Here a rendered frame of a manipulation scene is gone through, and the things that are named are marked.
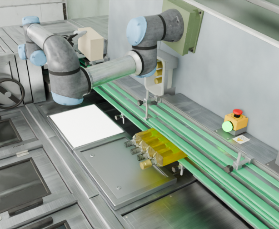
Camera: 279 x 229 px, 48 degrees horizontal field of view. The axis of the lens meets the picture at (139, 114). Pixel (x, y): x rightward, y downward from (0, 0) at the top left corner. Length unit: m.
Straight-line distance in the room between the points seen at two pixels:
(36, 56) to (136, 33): 0.47
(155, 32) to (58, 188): 0.85
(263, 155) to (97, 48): 0.96
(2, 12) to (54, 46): 3.77
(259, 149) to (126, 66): 0.64
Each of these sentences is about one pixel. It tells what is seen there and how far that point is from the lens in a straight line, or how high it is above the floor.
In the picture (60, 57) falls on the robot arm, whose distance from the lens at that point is 1.15.
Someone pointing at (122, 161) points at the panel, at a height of 1.13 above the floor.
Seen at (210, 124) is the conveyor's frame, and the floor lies 0.84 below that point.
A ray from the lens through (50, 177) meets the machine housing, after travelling 1.64.
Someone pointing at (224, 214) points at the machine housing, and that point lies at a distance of 1.47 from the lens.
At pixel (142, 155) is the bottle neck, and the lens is 1.44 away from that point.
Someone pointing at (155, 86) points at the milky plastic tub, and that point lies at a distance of 1.81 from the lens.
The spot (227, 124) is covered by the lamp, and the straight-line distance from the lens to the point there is 1.35.
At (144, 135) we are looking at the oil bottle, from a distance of 1.54.
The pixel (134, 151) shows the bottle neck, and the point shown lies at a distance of 1.47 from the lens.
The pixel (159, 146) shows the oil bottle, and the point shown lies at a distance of 1.48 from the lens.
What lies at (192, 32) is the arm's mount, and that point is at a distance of 1.49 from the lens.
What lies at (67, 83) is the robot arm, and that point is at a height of 1.42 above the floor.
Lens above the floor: 1.77
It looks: 29 degrees down
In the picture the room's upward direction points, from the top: 107 degrees counter-clockwise
